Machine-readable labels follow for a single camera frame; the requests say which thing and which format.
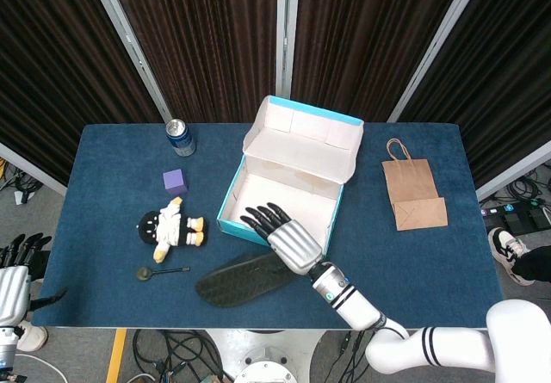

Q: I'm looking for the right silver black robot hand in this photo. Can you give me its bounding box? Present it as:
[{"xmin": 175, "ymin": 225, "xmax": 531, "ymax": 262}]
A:
[{"xmin": 239, "ymin": 202, "xmax": 324, "ymax": 275}]

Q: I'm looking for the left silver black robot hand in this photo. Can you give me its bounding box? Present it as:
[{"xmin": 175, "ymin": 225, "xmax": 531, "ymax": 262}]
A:
[{"xmin": 0, "ymin": 232, "xmax": 69, "ymax": 326}]

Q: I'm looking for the black slipper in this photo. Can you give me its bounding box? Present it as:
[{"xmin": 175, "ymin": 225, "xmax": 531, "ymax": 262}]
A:
[{"xmin": 195, "ymin": 251, "xmax": 312, "ymax": 310}]

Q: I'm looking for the light blue shoe box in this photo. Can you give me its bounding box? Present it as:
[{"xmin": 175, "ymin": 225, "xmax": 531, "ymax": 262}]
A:
[{"xmin": 216, "ymin": 95, "xmax": 365, "ymax": 257}]

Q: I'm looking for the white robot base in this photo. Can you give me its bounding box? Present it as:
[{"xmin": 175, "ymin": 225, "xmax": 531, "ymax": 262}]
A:
[{"xmin": 206, "ymin": 329, "xmax": 328, "ymax": 383}]

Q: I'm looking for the dark blue table cloth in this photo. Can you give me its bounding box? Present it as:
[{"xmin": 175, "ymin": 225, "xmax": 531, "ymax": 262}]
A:
[{"xmin": 30, "ymin": 122, "xmax": 504, "ymax": 331}]

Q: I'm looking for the yellow floor tape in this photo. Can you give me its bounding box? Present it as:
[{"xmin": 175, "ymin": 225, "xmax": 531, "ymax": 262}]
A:
[{"xmin": 105, "ymin": 329, "xmax": 128, "ymax": 383}]

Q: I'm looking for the black white penguin plush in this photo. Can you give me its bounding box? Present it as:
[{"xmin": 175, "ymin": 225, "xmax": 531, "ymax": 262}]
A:
[{"xmin": 136, "ymin": 196, "xmax": 208, "ymax": 264}]

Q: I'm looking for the brown paper bag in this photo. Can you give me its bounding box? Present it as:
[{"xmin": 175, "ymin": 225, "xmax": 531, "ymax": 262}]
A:
[{"xmin": 381, "ymin": 138, "xmax": 449, "ymax": 232}]

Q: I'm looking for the black spoon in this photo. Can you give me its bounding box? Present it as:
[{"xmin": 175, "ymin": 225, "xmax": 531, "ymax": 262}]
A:
[{"xmin": 136, "ymin": 265, "xmax": 191, "ymax": 281}]

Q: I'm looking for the purple cube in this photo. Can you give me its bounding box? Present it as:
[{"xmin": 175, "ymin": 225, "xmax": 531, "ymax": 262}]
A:
[{"xmin": 162, "ymin": 169, "xmax": 189, "ymax": 197}]

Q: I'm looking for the blue soda can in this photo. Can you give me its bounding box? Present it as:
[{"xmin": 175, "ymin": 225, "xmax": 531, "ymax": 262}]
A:
[{"xmin": 165, "ymin": 118, "xmax": 197, "ymax": 158}]

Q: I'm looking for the white black sneaker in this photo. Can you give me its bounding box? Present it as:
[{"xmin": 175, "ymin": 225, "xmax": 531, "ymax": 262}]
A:
[{"xmin": 488, "ymin": 226, "xmax": 531, "ymax": 275}]

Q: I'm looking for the dark brown pleated curtain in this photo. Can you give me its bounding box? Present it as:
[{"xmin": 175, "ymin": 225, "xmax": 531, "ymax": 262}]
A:
[
  {"xmin": 288, "ymin": 0, "xmax": 469, "ymax": 125},
  {"xmin": 0, "ymin": 0, "xmax": 164, "ymax": 186},
  {"xmin": 105, "ymin": 0, "xmax": 280, "ymax": 125},
  {"xmin": 399, "ymin": 0, "xmax": 551, "ymax": 189}
]

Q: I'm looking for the black trouser leg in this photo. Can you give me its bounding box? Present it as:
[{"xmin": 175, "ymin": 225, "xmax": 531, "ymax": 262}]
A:
[{"xmin": 511, "ymin": 247, "xmax": 551, "ymax": 287}]

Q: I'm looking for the black floor cable bundle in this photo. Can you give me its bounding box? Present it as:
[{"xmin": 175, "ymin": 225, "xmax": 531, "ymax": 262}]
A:
[
  {"xmin": 505, "ymin": 170, "xmax": 551, "ymax": 207},
  {"xmin": 0, "ymin": 158, "xmax": 44, "ymax": 207},
  {"xmin": 131, "ymin": 329, "xmax": 227, "ymax": 383}
]

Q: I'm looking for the black cable with green plug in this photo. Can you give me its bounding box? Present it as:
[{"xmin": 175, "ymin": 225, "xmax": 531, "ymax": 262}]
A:
[{"xmin": 333, "ymin": 330, "xmax": 374, "ymax": 383}]

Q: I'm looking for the grey partition bottom rail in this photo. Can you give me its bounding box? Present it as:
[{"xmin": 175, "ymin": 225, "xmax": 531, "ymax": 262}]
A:
[
  {"xmin": 474, "ymin": 139, "xmax": 551, "ymax": 202},
  {"xmin": 0, "ymin": 141, "xmax": 69, "ymax": 198}
]

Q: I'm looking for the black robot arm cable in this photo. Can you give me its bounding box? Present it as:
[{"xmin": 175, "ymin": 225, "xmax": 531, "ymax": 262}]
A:
[{"xmin": 373, "ymin": 312, "xmax": 410, "ymax": 341}]

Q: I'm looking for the grey upright partition post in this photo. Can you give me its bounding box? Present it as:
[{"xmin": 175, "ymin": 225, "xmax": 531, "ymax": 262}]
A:
[{"xmin": 274, "ymin": 0, "xmax": 301, "ymax": 100}]

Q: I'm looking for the grey slanted partition post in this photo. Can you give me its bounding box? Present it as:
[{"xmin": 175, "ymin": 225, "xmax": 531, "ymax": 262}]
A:
[
  {"xmin": 84, "ymin": 0, "xmax": 174, "ymax": 125},
  {"xmin": 386, "ymin": 0, "xmax": 480, "ymax": 125}
]

